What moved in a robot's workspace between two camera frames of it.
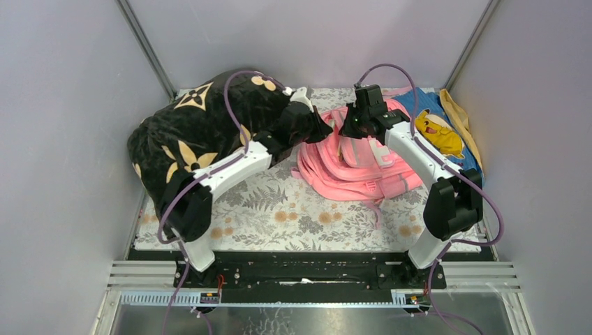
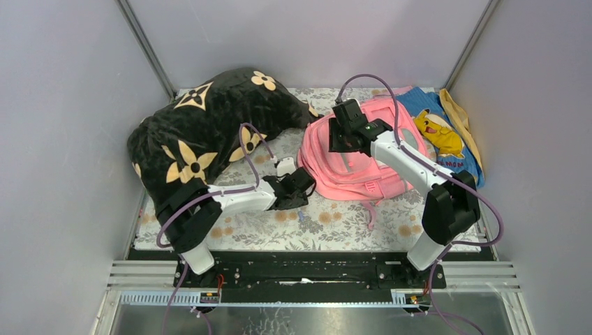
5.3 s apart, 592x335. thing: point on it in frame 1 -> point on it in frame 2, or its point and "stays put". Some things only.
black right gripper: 347,130 -> 334,144
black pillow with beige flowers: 202,123 stays put
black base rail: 315,271 stays put
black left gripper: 310,123 -> 299,185
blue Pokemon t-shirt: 435,125 stays put
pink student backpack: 354,169 stays put
